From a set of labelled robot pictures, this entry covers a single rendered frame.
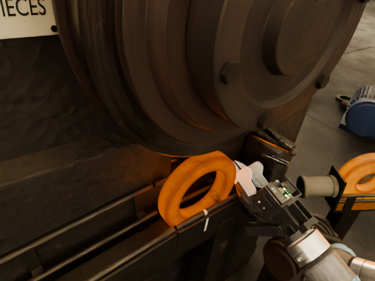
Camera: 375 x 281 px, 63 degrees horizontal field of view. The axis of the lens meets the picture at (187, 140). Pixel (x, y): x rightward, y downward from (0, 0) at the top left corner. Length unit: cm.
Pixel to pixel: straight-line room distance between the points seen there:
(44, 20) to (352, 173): 75
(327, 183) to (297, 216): 24
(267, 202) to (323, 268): 15
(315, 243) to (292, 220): 6
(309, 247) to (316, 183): 26
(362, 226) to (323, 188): 108
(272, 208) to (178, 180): 20
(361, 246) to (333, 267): 117
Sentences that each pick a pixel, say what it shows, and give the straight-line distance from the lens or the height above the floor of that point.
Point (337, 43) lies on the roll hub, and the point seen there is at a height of 108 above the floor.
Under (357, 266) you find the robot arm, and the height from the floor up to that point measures 64.
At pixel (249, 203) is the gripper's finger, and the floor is 73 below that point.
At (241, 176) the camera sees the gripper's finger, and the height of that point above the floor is 76.
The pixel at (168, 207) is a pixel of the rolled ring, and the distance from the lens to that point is 58.
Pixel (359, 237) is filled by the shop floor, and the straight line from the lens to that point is 186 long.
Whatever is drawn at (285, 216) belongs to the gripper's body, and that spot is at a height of 75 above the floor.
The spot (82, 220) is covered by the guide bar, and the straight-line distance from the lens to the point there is 59.
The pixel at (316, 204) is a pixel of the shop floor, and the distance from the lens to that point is 191.
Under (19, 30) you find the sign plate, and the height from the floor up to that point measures 107.
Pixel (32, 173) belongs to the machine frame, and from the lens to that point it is 51.
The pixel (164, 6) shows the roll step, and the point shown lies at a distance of 31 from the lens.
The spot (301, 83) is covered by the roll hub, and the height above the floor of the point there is 103.
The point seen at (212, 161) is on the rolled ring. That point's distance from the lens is 58.
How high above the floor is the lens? 119
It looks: 35 degrees down
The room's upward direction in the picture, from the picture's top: 8 degrees clockwise
